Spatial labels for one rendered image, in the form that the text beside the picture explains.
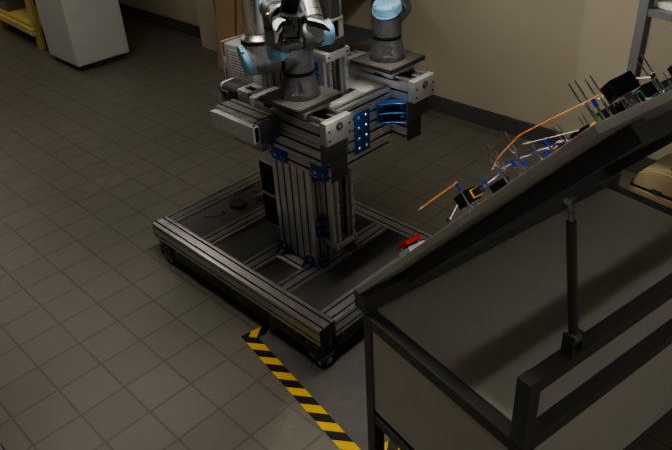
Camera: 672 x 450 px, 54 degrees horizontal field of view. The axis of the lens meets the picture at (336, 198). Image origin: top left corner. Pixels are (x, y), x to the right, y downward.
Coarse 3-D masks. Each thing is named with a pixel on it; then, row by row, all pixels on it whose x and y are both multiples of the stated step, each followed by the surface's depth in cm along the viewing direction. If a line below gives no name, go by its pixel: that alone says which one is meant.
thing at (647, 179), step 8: (664, 160) 256; (648, 168) 253; (656, 168) 250; (664, 168) 249; (640, 176) 254; (648, 176) 251; (656, 176) 249; (664, 176) 246; (632, 184) 259; (640, 184) 255; (648, 184) 253; (656, 184) 250; (664, 184) 248; (640, 192) 256; (648, 192) 255; (656, 192) 251; (664, 192) 249; (656, 200) 252; (664, 200) 250
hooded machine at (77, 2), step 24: (48, 0) 606; (72, 0) 593; (96, 0) 609; (48, 24) 628; (72, 24) 600; (96, 24) 616; (120, 24) 633; (48, 48) 652; (72, 48) 611; (96, 48) 624; (120, 48) 641
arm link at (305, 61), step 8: (312, 48) 236; (296, 56) 233; (304, 56) 234; (312, 56) 238; (288, 64) 234; (296, 64) 235; (304, 64) 235; (312, 64) 239; (288, 72) 237; (296, 72) 236; (304, 72) 237
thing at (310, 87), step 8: (312, 72) 240; (288, 80) 239; (296, 80) 238; (304, 80) 238; (312, 80) 240; (280, 88) 246; (288, 88) 240; (296, 88) 239; (304, 88) 239; (312, 88) 240; (280, 96) 245; (288, 96) 240; (296, 96) 239; (304, 96) 239; (312, 96) 241
